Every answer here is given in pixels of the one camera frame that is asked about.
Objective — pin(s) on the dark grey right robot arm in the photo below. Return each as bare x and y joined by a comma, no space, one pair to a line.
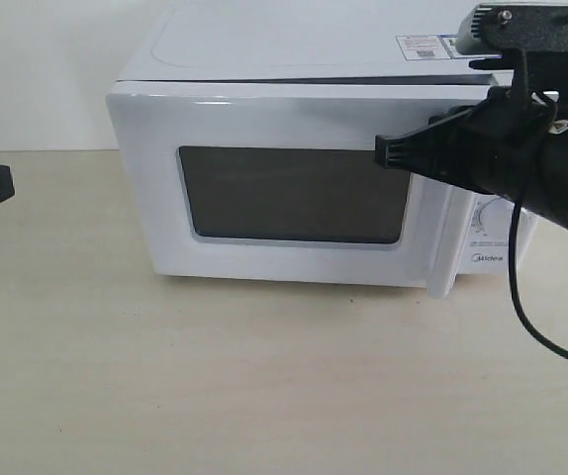
555,208

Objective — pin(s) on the warning label sticker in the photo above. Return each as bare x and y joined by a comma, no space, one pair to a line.
427,47

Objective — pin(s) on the white Midea microwave body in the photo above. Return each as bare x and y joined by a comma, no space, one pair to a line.
321,43

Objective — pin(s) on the white microwave door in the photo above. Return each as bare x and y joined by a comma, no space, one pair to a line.
279,182

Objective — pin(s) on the lower white timer knob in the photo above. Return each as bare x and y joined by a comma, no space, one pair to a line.
492,217

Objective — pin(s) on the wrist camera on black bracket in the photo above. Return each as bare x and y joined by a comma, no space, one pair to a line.
528,39

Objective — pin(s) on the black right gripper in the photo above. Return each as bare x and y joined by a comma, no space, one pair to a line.
490,148

